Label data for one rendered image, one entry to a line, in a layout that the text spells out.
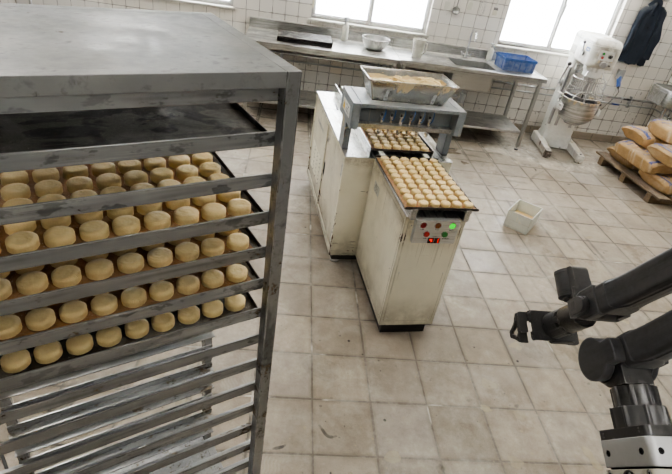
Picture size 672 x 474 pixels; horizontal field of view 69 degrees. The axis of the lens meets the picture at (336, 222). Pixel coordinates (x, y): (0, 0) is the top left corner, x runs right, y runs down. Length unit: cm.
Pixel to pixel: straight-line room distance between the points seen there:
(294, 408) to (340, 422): 24
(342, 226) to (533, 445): 167
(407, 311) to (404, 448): 77
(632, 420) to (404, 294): 198
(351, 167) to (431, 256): 79
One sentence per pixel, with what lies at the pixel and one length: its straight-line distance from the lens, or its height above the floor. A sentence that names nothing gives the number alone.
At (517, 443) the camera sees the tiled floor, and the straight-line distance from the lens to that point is 279.
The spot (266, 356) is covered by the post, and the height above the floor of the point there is 110.
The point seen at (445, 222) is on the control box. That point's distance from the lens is 255.
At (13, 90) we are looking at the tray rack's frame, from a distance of 80.
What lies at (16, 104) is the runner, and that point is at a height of 177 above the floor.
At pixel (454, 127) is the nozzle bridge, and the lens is 317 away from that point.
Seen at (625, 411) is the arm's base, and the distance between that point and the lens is 97.
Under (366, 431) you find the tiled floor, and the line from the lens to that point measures 256.
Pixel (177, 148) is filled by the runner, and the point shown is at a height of 168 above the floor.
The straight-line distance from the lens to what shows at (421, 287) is 281.
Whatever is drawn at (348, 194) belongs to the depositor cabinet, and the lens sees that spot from 315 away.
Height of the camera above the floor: 205
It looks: 31 degrees down
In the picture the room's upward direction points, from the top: 9 degrees clockwise
